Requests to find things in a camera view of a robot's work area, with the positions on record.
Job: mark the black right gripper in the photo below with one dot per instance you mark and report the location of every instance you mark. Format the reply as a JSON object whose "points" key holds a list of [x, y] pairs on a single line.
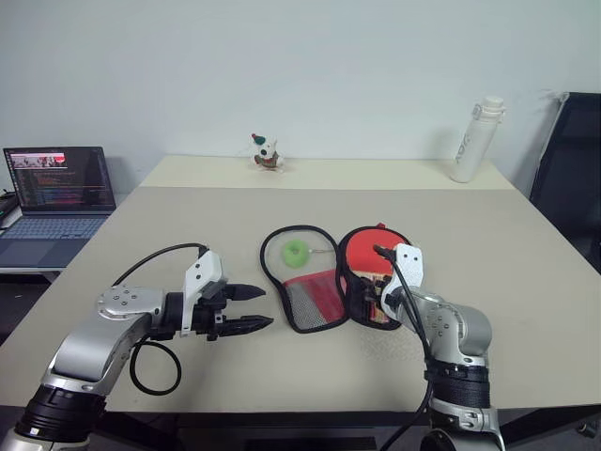
{"points": [[381, 292]]}

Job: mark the black items beside laptop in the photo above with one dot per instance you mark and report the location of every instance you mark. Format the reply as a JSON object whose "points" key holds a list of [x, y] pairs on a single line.
{"points": [[7, 206]]}

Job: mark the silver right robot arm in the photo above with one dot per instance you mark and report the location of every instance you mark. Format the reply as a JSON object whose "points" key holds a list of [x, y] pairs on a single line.
{"points": [[462, 329]]}

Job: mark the red mesh zip pouch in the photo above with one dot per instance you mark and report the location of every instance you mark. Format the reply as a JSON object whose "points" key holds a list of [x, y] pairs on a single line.
{"points": [[310, 305]]}

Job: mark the white plush dog toy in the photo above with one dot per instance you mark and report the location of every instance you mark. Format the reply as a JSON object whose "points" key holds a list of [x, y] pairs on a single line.
{"points": [[266, 152]]}

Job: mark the open grey laptop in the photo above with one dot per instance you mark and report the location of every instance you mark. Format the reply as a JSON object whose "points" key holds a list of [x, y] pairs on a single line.
{"points": [[51, 188]]}

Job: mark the white water bottle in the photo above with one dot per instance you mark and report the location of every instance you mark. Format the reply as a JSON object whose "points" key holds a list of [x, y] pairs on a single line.
{"points": [[472, 141]]}

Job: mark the red table tennis paddle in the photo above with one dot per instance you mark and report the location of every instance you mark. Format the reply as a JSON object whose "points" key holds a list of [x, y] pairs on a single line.
{"points": [[364, 249]]}

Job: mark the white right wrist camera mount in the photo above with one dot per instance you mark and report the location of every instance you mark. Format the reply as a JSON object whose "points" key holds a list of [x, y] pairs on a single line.
{"points": [[409, 265]]}

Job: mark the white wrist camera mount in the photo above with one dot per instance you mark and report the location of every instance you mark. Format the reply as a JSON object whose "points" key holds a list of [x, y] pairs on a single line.
{"points": [[409, 265], [203, 272]]}

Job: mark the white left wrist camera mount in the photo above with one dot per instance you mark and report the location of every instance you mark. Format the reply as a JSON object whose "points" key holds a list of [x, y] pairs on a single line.
{"points": [[203, 272]]}

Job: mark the black office chair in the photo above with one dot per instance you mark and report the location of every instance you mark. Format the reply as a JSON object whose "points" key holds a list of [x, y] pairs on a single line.
{"points": [[570, 178]]}

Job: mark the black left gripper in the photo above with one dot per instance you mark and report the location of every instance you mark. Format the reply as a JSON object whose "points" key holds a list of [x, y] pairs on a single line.
{"points": [[209, 319]]}

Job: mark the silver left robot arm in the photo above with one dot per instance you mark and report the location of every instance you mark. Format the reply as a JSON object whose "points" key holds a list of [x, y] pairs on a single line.
{"points": [[89, 345]]}

